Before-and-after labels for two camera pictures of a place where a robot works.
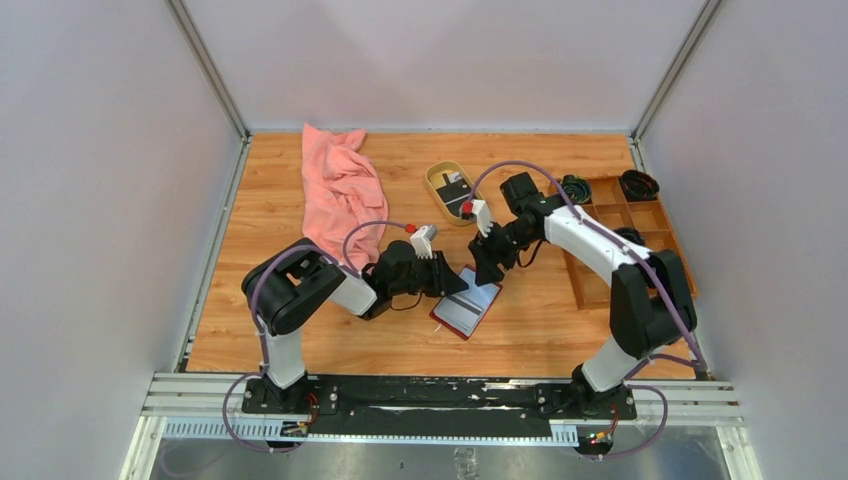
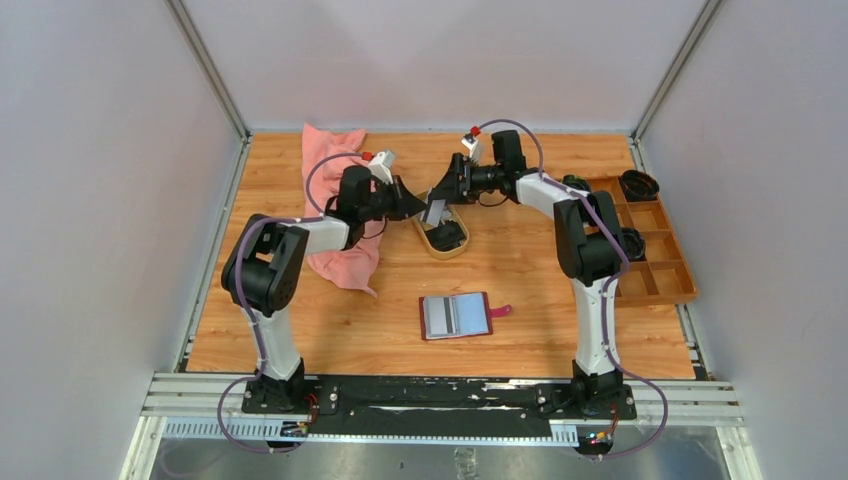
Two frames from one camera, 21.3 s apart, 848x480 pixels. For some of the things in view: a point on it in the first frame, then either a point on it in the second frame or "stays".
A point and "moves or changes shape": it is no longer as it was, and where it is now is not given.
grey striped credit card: (458, 312) -> (441, 316)
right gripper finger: (487, 270) -> (447, 190)
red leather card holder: (464, 311) moves or changes shape
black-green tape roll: (578, 190) stays
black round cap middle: (631, 235) stays
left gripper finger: (446, 282) -> (406, 203)
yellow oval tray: (434, 176) moves or changes shape
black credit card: (454, 190) moves or changes shape
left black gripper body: (420, 278) -> (381, 202)
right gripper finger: (481, 252) -> (457, 166)
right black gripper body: (508, 240) -> (485, 178)
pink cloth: (341, 190) stays
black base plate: (438, 405) stays
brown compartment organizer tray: (590, 285) stays
